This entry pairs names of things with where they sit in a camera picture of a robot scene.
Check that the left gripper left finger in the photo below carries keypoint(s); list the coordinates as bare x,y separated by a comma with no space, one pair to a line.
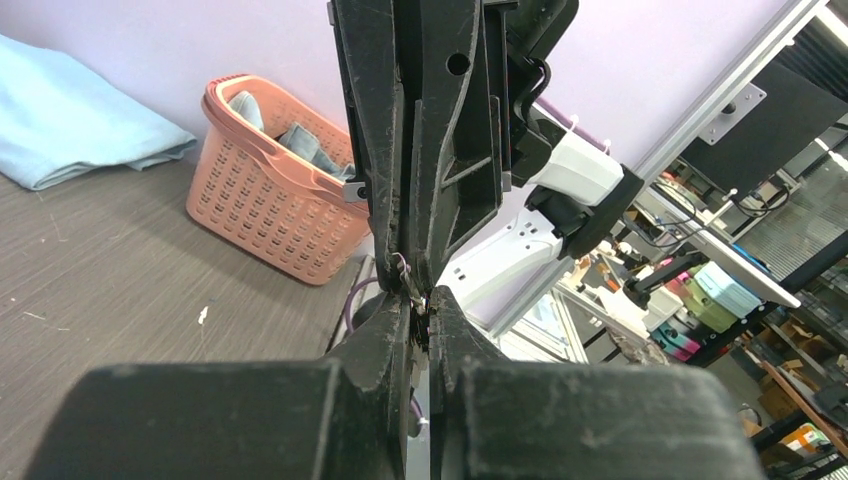
341,416

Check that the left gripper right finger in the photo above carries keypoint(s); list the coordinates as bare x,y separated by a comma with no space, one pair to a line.
497,418

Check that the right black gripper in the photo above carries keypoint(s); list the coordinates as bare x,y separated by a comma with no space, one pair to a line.
474,70

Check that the silver key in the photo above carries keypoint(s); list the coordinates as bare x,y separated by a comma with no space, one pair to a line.
419,328

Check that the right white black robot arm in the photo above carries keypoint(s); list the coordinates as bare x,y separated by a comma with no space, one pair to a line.
564,210

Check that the grey-blue cloth in basket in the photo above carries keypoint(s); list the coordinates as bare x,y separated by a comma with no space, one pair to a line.
297,139

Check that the pink plastic basket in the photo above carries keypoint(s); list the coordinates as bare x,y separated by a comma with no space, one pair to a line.
263,198

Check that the light blue cloth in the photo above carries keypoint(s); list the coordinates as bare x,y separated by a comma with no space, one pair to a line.
60,120

